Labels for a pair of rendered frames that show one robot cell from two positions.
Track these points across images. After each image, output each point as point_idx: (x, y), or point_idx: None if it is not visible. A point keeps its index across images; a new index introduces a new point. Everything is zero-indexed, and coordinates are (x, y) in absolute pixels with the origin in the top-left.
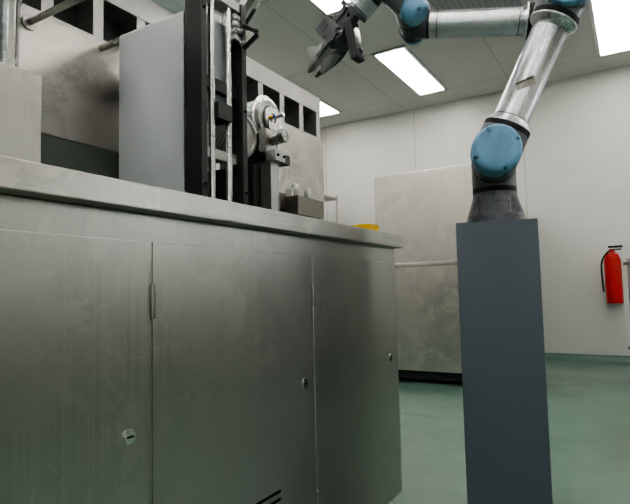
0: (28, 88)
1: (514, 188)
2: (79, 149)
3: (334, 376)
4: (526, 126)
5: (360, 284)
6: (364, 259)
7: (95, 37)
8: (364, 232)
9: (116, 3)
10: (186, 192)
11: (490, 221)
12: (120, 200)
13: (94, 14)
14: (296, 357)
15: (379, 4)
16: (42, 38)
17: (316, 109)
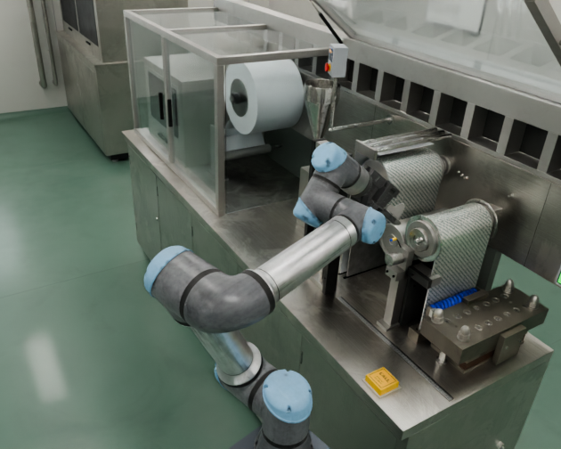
0: (307, 180)
1: (262, 431)
2: None
3: (312, 415)
4: (216, 367)
5: (345, 401)
6: (356, 393)
7: (428, 124)
8: (339, 367)
9: (450, 93)
10: None
11: (261, 425)
12: (223, 247)
13: (432, 106)
14: (288, 371)
15: (341, 187)
16: (395, 128)
17: None
